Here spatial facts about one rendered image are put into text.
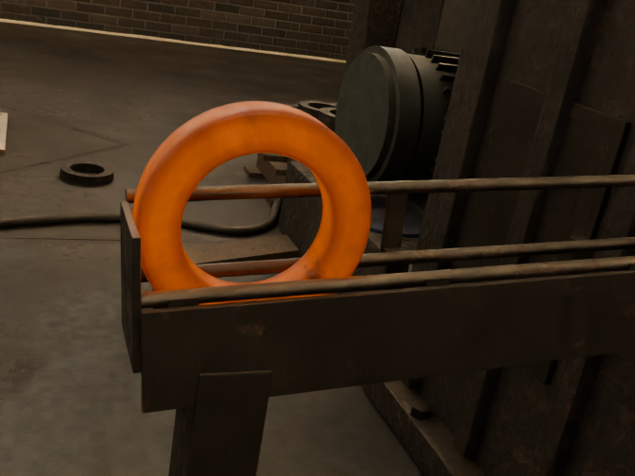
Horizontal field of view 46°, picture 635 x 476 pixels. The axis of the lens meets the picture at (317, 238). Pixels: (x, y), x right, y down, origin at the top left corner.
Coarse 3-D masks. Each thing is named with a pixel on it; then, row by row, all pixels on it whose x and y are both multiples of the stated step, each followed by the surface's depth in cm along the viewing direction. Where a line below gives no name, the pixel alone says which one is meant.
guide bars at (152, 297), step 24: (528, 264) 64; (552, 264) 65; (576, 264) 66; (600, 264) 67; (624, 264) 68; (192, 288) 55; (216, 288) 55; (240, 288) 56; (264, 288) 56; (288, 288) 57; (312, 288) 57; (336, 288) 58; (360, 288) 59; (384, 288) 60
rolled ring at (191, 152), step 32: (192, 128) 53; (224, 128) 53; (256, 128) 53; (288, 128) 54; (320, 128) 55; (160, 160) 53; (192, 160) 53; (224, 160) 54; (320, 160) 56; (352, 160) 57; (160, 192) 53; (192, 192) 54; (320, 192) 60; (352, 192) 58; (160, 224) 54; (320, 224) 61; (352, 224) 59; (160, 256) 55; (320, 256) 60; (352, 256) 60; (160, 288) 56
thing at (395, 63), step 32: (352, 64) 207; (384, 64) 191; (416, 64) 194; (448, 64) 194; (352, 96) 207; (384, 96) 189; (416, 96) 187; (448, 96) 192; (352, 128) 206; (384, 128) 189; (416, 128) 188; (384, 160) 192; (416, 160) 194; (288, 224) 240
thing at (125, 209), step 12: (120, 204) 57; (120, 216) 58; (132, 216) 55; (132, 228) 52; (132, 240) 51; (132, 252) 51; (132, 264) 52; (132, 276) 52; (132, 288) 52; (132, 300) 53; (132, 312) 53; (132, 324) 53; (132, 336) 54; (132, 348) 54; (132, 360) 55
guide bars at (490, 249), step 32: (128, 192) 58; (224, 192) 61; (256, 192) 62; (288, 192) 63; (384, 192) 66; (416, 192) 67; (448, 192) 68; (576, 192) 74; (384, 224) 68; (576, 224) 75; (384, 256) 66; (416, 256) 67; (448, 256) 68; (480, 256) 70; (512, 256) 71; (576, 256) 75
